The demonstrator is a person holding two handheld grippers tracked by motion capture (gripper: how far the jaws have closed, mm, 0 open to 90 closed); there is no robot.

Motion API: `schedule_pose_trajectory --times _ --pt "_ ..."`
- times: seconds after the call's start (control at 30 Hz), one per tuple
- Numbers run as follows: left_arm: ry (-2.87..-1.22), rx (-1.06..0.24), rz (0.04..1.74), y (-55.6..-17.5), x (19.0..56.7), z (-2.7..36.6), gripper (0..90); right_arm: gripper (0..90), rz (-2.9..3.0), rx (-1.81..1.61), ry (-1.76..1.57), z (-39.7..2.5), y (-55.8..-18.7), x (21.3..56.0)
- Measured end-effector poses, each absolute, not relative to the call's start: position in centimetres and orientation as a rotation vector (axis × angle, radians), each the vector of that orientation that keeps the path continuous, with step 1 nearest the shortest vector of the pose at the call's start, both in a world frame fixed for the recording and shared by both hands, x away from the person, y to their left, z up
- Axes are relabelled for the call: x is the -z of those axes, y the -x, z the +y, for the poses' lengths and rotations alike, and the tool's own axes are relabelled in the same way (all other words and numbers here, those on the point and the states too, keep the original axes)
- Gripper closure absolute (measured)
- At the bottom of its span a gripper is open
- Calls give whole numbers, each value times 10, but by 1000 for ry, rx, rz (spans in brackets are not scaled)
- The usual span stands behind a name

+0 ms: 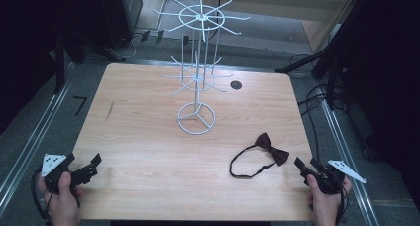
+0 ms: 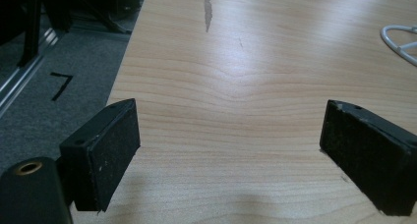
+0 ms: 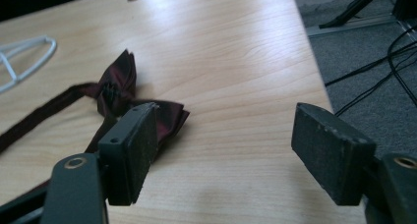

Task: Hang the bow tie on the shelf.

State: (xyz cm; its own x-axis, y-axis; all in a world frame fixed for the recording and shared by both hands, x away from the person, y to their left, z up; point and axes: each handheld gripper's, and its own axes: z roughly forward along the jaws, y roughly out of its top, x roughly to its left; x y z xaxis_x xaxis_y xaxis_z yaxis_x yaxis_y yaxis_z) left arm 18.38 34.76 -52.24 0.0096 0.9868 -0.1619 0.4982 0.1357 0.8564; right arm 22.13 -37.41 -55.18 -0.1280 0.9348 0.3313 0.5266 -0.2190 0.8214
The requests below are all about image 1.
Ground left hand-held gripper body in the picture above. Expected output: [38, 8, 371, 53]
[40, 152, 79, 195]

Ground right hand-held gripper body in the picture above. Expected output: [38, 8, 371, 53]
[305, 159, 368, 196]

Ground dark red bow tie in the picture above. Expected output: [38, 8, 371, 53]
[229, 132, 290, 179]

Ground white wire display rack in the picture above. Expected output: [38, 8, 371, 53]
[152, 0, 252, 136]

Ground person's right hand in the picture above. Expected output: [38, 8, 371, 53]
[306, 173, 353, 226]

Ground person's left hand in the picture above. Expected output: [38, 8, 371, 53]
[36, 170, 83, 226]

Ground black tripod stand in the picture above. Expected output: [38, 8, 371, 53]
[274, 0, 365, 111]

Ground dark cabinet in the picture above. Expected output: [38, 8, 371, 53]
[70, 0, 145, 51]

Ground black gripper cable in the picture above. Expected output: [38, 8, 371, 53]
[334, 182, 351, 226]
[30, 168, 54, 224]

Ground metal floor rail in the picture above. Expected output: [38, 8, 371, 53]
[0, 61, 76, 208]
[319, 98, 380, 226]

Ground black floor cable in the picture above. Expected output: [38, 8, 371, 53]
[296, 82, 335, 161]

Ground white floor cable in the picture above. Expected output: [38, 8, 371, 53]
[108, 34, 144, 60]

